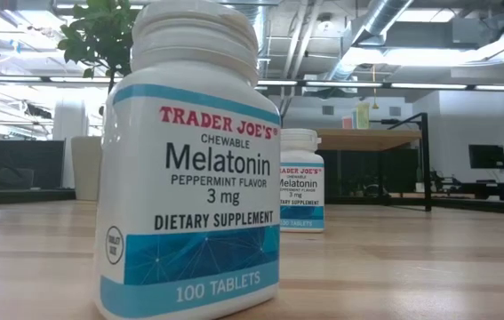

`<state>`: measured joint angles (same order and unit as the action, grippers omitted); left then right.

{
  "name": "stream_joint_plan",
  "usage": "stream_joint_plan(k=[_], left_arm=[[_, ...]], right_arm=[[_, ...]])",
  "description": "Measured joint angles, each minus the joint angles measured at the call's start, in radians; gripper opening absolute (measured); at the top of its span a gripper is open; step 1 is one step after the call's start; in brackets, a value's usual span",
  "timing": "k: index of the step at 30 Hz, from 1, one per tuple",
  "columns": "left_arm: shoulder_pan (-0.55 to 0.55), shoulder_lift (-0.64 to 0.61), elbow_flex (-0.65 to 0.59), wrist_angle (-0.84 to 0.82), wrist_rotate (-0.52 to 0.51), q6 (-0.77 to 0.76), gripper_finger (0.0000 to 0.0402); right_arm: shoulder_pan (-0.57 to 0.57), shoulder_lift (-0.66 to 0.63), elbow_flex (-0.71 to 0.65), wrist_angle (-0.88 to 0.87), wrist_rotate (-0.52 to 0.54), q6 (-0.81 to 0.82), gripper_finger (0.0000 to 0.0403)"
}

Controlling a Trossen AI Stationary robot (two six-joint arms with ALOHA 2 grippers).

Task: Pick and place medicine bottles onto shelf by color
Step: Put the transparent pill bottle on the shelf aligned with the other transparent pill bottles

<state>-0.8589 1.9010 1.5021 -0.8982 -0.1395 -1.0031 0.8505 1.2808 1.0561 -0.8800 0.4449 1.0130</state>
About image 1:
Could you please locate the white melatonin bottle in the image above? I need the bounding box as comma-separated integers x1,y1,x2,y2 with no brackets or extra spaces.
279,128,326,234
93,0,283,320

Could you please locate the leafy plant in white pot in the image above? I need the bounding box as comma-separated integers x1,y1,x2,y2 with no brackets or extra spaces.
57,0,136,203

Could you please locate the dark partition panel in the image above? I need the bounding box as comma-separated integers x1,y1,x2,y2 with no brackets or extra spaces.
0,139,67,191

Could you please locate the small black monitor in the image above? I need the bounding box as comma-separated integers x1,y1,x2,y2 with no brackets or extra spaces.
468,143,504,171

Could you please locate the wooden shelf with black frame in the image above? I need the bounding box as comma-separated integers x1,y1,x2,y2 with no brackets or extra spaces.
315,112,433,212

